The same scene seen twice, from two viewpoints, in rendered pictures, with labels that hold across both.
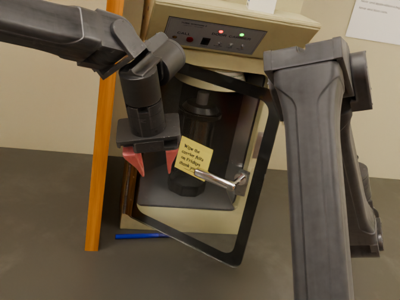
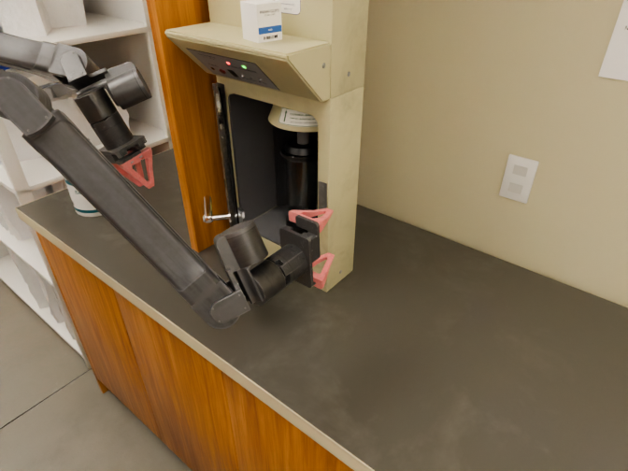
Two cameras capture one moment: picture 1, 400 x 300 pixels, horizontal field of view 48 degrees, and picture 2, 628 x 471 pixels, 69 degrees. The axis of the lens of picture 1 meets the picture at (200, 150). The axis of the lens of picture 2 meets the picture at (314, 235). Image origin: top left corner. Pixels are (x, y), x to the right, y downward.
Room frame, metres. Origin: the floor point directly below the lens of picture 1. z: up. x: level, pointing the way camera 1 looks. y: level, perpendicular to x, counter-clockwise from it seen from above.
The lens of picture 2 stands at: (0.48, -0.81, 1.68)
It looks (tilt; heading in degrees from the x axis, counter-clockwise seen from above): 34 degrees down; 54
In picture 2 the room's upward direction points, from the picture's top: straight up
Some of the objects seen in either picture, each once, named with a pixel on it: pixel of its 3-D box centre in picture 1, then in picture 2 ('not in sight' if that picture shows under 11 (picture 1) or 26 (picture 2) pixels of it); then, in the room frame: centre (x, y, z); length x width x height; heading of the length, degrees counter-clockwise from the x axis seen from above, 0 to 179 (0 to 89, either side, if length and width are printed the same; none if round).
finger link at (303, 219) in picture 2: not in sight; (314, 227); (0.87, -0.28, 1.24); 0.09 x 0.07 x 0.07; 15
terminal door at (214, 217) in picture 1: (194, 163); (229, 193); (0.85, 0.01, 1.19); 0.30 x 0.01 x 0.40; 66
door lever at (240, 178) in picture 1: (219, 176); (216, 208); (0.79, -0.05, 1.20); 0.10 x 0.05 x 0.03; 66
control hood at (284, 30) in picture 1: (229, 31); (245, 64); (0.90, -0.01, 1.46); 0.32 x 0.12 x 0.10; 105
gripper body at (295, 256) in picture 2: not in sight; (288, 264); (0.80, -0.30, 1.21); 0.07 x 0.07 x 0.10; 15
